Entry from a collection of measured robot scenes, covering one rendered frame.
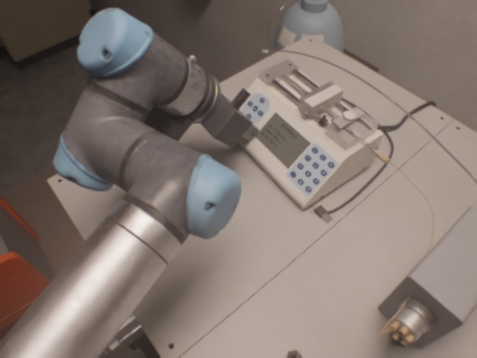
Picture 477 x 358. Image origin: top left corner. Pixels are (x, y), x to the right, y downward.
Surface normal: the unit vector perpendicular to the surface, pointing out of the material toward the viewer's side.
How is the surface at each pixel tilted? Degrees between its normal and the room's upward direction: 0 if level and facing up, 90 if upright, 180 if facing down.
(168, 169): 7
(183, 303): 0
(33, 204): 0
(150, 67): 80
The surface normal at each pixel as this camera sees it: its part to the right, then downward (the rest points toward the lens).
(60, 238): -0.03, -0.59
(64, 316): 0.12, -0.38
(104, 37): -0.51, -0.20
